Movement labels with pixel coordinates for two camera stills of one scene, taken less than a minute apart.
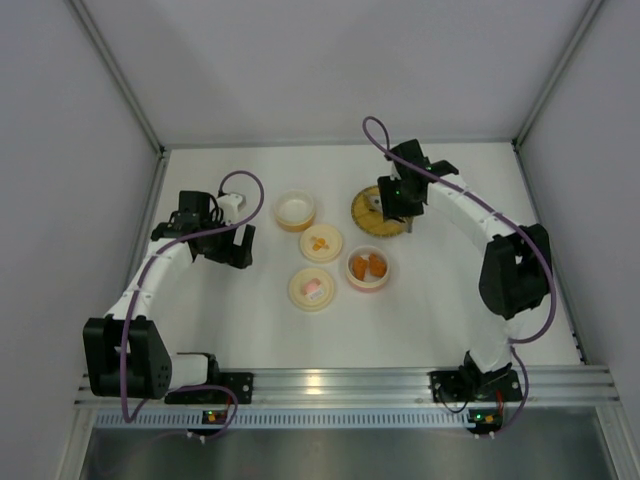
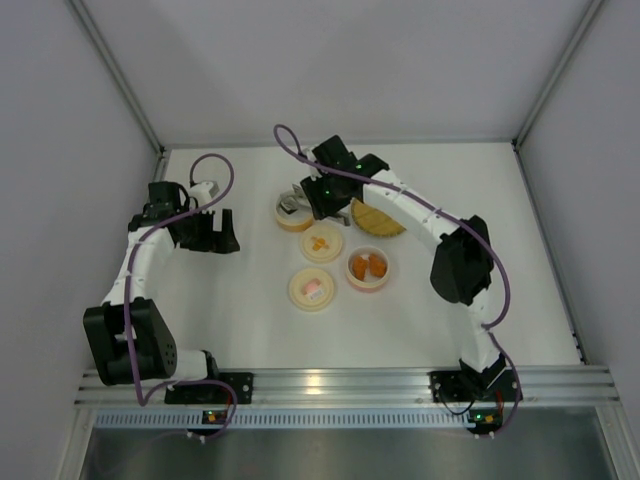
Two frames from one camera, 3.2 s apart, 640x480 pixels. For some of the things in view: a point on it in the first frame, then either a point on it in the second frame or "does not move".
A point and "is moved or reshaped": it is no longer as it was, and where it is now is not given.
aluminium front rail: [556, 388] does not move
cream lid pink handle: [311, 289] does not move
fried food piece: [359, 267] does not move
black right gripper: [395, 211] → [316, 198]
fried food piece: [376, 268] does not move
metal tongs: [373, 201] is moved or reshaped
